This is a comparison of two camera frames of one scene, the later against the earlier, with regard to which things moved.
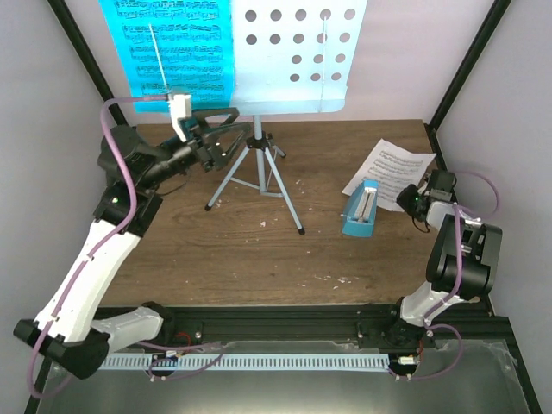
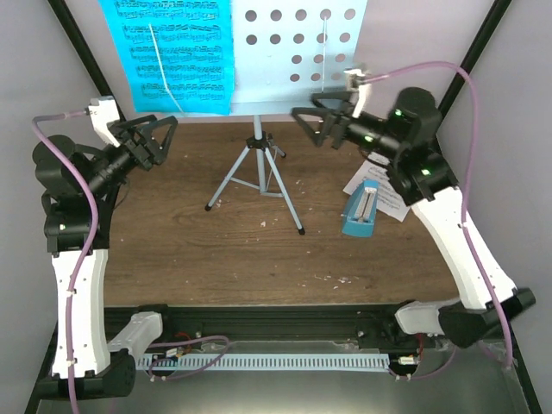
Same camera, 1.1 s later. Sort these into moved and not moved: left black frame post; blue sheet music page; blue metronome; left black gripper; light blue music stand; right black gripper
Moved: right black gripper; left black gripper
Not moved: light blue music stand; left black frame post; blue sheet music page; blue metronome
